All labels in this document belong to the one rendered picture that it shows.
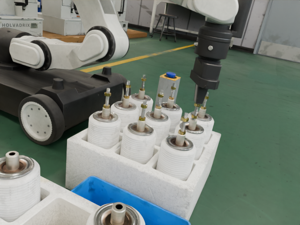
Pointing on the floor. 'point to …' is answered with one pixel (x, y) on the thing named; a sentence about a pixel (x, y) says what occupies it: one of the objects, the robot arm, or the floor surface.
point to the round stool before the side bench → (164, 26)
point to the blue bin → (100, 195)
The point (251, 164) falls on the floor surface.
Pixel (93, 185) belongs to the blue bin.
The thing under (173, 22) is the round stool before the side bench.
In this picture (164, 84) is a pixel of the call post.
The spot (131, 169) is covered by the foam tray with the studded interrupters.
